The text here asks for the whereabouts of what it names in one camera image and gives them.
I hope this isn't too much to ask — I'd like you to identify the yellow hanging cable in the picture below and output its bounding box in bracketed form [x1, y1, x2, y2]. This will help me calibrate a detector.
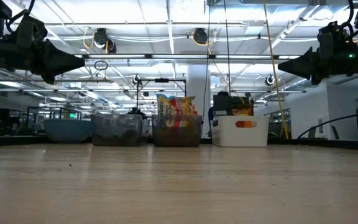
[262, 0, 290, 140]

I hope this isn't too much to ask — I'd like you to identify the black camera gantry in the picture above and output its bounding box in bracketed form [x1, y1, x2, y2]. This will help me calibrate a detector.
[135, 77, 188, 114]

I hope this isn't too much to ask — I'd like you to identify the grey plastic bin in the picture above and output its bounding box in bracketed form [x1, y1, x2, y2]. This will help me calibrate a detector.
[151, 113, 203, 147]
[90, 113, 144, 147]

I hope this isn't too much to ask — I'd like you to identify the white plastic bin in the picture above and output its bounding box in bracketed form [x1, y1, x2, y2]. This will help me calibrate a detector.
[211, 115, 270, 147]

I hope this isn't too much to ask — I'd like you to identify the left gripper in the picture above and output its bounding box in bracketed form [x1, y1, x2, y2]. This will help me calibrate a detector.
[6, 14, 86, 85]

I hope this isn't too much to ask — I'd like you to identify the blue bowl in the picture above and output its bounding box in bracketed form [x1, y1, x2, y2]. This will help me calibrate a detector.
[43, 118, 93, 144]

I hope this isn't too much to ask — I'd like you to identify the brown snack bar packet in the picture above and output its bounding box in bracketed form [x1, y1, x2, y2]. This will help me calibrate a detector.
[230, 103, 255, 117]

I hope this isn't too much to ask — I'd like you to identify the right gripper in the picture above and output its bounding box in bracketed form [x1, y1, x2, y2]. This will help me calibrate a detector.
[277, 21, 354, 85]

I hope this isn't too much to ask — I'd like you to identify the black aluminium table frame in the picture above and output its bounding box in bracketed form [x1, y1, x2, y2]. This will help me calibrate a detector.
[0, 134, 358, 152]

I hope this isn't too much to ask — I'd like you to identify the black hanging cable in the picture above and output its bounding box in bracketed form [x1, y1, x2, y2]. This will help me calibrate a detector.
[223, 0, 232, 97]

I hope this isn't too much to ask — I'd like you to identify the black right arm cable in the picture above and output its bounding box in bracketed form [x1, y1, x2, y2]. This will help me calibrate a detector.
[296, 108, 358, 140]

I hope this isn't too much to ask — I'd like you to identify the person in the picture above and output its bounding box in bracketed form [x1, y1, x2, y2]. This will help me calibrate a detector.
[208, 106, 215, 138]

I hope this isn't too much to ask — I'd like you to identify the blue ramen packet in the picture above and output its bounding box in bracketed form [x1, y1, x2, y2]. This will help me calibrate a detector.
[156, 93, 197, 129]

